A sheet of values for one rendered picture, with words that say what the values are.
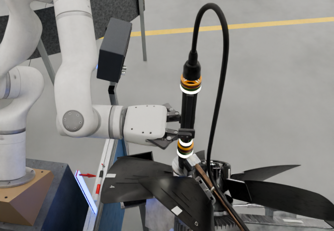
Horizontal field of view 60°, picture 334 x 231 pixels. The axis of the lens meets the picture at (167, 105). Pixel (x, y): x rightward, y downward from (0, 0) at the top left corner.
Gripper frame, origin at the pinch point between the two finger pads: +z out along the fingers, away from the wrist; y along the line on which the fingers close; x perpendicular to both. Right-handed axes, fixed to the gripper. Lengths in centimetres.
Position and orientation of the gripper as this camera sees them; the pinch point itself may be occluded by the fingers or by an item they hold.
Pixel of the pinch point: (186, 126)
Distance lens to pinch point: 71.8
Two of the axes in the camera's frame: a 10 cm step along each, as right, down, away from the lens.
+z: 10.0, 0.5, -0.5
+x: 0.0, -6.6, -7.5
